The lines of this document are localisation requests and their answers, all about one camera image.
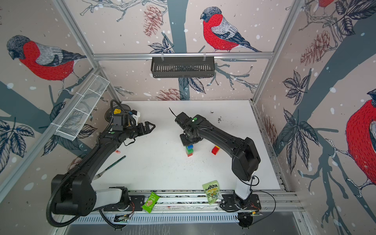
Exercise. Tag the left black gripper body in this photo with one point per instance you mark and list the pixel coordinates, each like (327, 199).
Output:
(133, 131)

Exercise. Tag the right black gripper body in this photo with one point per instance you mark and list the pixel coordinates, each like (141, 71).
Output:
(186, 139)

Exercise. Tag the green long lego brick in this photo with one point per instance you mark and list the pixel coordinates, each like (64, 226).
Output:
(189, 150)

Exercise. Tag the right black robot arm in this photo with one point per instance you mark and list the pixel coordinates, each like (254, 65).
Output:
(244, 156)

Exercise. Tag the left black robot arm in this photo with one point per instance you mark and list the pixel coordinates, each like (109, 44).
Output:
(72, 193)

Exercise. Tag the yellow pot with black lid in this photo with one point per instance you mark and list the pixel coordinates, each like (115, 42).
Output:
(116, 110)

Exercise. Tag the large green snack bag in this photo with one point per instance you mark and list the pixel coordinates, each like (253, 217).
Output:
(212, 191)

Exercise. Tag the small green snack packet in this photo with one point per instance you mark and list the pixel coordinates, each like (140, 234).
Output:
(150, 202)

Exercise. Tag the white wire mesh basket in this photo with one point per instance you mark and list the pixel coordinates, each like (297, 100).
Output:
(87, 100)

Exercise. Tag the metal fork green handle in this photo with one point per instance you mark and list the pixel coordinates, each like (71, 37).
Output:
(97, 176)

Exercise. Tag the black hanging wire basket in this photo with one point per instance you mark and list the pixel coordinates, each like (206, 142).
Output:
(183, 67)

